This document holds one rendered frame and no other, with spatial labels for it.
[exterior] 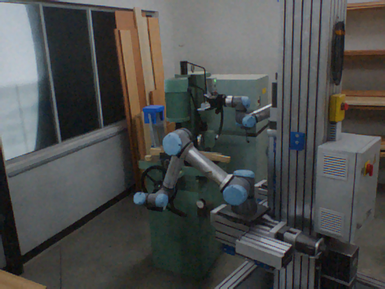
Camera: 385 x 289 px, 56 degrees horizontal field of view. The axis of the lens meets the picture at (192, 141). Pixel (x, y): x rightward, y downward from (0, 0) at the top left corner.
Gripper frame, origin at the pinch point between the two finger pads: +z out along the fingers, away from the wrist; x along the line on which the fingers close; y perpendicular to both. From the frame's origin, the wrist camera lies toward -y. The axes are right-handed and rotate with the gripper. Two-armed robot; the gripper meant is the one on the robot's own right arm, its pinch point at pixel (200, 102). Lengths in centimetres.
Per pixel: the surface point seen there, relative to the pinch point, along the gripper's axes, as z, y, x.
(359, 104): -99, -125, -134
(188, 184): 7, -42, 40
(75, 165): 146, -70, 19
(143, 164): 45, -33, 34
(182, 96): 14.7, 2.0, -3.9
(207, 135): 5.0, -36.4, -1.6
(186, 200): 9, -53, 48
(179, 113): 17.0, -6.8, 4.8
